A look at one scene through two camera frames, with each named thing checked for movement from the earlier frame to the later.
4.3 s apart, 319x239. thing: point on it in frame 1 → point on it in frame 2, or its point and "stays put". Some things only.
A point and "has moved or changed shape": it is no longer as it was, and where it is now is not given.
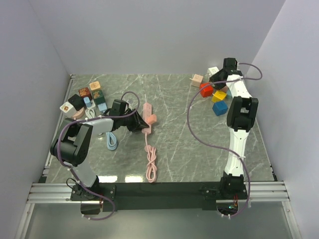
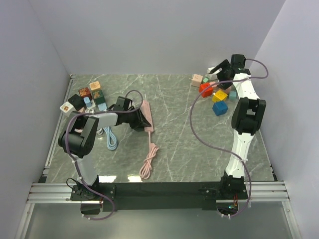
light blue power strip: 102,107 stays put
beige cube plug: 94,85 stays put
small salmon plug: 151,119 has moved or changed shape
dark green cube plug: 98,96 stays put
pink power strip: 147,112 has moved or changed shape
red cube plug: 206,89 stays put
